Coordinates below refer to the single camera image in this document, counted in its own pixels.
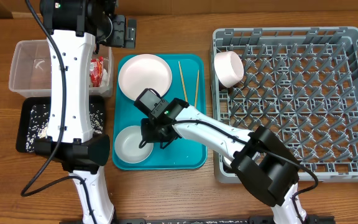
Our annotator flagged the large white plate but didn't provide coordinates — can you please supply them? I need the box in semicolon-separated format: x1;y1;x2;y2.
118;54;173;101

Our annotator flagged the red snack wrapper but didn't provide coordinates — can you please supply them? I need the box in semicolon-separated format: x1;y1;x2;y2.
89;57;104;87

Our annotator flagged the black rectangular tray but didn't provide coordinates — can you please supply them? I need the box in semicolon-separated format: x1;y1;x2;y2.
16;96;105;153

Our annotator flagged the clear plastic waste bin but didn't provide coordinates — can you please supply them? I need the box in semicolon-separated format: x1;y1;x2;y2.
9;40;114;98

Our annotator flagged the grey dishwasher rack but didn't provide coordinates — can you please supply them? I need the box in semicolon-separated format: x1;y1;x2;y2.
211;27;358;182

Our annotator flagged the wooden chopstick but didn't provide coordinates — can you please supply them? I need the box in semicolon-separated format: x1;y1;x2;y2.
194;70;200;108
178;61;188;102

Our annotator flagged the grey shallow bowl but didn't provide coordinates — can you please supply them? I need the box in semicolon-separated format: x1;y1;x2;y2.
114;126;154;164

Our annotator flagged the white bowl with food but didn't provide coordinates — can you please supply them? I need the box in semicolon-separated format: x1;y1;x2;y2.
214;51;244;88

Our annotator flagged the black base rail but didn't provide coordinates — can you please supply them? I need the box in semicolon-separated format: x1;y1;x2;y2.
60;215;336;224

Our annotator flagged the spilled rice pile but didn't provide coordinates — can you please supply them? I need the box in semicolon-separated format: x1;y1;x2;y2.
24;103;106;152

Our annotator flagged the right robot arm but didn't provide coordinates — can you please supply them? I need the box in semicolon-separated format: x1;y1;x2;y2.
134;88;307;223

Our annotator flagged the white napkin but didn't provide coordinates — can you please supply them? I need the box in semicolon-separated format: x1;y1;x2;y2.
89;69;109;88

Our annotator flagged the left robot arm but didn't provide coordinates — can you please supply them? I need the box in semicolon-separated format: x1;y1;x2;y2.
33;0;136;223

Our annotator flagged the teal serving tray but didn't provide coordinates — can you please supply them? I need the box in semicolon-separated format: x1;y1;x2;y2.
112;54;208;170

